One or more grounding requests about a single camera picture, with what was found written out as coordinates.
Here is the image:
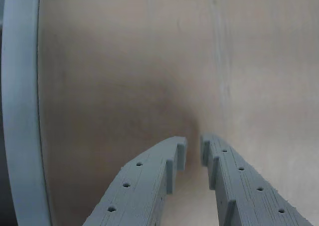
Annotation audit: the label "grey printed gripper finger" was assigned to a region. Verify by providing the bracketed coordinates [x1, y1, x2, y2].
[82, 136, 187, 226]
[200, 133, 315, 226]

